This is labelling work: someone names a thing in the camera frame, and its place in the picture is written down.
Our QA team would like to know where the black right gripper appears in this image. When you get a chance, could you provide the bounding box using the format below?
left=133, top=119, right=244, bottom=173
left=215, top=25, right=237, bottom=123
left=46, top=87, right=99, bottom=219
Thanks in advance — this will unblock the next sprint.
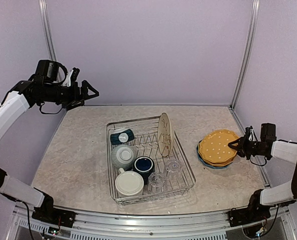
left=228, top=134, right=265, bottom=160

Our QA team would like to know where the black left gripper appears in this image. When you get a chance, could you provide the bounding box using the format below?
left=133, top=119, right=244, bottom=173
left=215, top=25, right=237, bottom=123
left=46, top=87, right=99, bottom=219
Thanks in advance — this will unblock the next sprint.
left=38, top=79, right=99, bottom=110

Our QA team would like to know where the yellow polka dot plate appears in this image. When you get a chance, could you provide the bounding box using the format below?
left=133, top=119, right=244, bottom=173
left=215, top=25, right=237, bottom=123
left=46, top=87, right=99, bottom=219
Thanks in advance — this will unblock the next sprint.
left=197, top=140, right=237, bottom=167
left=198, top=129, right=239, bottom=165

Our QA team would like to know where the blue polka dot plate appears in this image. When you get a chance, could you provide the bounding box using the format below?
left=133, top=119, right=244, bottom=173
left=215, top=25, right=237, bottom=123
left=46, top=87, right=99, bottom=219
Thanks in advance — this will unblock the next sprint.
left=195, top=147, right=233, bottom=170

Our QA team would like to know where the cream bird pattern plate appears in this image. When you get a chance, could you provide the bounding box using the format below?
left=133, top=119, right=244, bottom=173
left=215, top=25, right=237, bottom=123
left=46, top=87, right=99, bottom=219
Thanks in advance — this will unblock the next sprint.
left=157, top=112, right=175, bottom=157

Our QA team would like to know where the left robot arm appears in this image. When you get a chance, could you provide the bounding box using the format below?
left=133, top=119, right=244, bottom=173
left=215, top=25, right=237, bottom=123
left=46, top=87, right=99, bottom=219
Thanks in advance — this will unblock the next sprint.
left=0, top=80, right=100, bottom=223

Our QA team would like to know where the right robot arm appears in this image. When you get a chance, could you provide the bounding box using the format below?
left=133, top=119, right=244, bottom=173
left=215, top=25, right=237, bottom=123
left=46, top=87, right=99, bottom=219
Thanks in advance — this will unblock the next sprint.
left=228, top=135, right=297, bottom=222

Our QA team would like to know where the teal white ceramic bowl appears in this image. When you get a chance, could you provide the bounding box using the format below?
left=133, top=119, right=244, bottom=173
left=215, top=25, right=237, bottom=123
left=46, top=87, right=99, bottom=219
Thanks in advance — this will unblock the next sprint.
left=109, top=128, right=135, bottom=145

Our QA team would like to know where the clear glass right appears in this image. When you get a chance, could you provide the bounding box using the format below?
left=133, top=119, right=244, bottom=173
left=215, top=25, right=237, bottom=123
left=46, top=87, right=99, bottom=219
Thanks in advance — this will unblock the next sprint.
left=164, top=159, right=183, bottom=181

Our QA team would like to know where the clear glass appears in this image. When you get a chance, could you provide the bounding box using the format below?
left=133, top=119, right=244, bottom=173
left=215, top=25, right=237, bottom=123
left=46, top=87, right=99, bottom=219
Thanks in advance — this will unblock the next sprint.
left=148, top=172, right=167, bottom=194
left=164, top=159, right=183, bottom=181

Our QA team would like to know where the grey striped ceramic bowl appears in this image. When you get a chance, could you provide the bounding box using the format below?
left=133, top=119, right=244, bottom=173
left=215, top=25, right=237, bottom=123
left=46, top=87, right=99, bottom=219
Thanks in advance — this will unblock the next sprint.
left=110, top=144, right=138, bottom=170

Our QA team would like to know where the clear glass left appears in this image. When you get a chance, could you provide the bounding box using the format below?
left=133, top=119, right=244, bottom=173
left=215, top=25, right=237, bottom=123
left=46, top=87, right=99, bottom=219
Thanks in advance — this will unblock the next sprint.
left=148, top=172, right=167, bottom=194

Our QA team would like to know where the dark blue mug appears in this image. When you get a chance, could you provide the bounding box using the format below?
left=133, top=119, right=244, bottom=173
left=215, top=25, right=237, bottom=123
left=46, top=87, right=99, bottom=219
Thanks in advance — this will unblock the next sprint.
left=132, top=156, right=155, bottom=185

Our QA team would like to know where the white ceramic mug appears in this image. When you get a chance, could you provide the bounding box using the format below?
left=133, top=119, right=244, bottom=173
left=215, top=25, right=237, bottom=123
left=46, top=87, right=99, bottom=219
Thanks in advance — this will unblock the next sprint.
left=115, top=168, right=144, bottom=198

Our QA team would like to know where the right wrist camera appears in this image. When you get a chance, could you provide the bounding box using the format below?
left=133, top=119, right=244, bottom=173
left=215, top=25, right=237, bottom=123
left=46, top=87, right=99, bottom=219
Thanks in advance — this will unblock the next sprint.
left=260, top=123, right=277, bottom=142

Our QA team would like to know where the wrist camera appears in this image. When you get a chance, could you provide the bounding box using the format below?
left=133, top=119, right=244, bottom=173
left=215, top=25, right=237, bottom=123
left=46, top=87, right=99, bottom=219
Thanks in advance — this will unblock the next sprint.
left=260, top=123, right=277, bottom=142
left=34, top=59, right=68, bottom=85

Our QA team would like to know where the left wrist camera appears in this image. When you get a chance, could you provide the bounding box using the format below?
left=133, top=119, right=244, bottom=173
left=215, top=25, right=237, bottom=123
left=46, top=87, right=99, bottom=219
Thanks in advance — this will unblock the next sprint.
left=34, top=59, right=68, bottom=85

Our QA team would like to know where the right aluminium corner post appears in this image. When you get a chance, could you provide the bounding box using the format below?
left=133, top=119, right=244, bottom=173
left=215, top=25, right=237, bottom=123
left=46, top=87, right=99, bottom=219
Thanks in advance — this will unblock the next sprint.
left=230, top=0, right=261, bottom=111

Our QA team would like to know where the aluminium corner post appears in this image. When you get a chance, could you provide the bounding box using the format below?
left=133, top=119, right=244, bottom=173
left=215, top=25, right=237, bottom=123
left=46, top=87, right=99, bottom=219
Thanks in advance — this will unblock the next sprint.
left=38, top=0, right=57, bottom=62
left=230, top=0, right=261, bottom=111

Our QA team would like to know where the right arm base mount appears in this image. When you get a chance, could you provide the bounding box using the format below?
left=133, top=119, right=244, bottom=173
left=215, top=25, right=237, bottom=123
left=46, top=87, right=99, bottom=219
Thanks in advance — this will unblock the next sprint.
left=228, top=189, right=271, bottom=227

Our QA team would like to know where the aluminium front rail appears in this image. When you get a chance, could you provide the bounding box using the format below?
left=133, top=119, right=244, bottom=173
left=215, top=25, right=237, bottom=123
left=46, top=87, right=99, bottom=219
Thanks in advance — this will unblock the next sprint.
left=12, top=198, right=289, bottom=240

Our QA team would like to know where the metal wire dish rack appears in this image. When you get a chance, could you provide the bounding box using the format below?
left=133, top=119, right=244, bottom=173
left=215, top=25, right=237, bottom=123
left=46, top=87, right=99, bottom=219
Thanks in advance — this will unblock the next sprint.
left=106, top=114, right=196, bottom=205

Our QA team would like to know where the left aluminium corner post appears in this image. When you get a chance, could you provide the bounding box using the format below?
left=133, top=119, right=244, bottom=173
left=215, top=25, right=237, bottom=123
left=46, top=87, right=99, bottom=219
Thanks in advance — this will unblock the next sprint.
left=38, top=0, right=57, bottom=62

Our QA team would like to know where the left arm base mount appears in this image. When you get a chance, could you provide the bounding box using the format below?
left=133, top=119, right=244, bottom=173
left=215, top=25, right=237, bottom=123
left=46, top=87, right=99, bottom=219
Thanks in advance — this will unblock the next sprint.
left=32, top=196, right=76, bottom=228

